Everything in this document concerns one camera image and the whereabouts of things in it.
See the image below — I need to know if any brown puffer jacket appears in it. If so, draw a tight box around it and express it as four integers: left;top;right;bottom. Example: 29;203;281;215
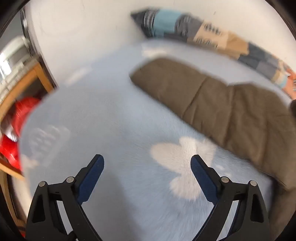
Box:
128;56;296;190

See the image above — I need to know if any red bag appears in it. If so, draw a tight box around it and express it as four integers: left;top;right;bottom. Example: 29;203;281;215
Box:
1;97;40;171

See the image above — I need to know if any light blue cloud bedsheet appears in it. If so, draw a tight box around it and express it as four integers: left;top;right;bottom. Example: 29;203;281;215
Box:
20;40;290;240

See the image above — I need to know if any patchwork folded quilt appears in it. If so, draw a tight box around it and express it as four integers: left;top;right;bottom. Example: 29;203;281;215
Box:
130;8;295;100

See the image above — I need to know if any wooden shelf frame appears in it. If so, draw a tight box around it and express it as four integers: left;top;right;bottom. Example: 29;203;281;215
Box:
1;62;54;232

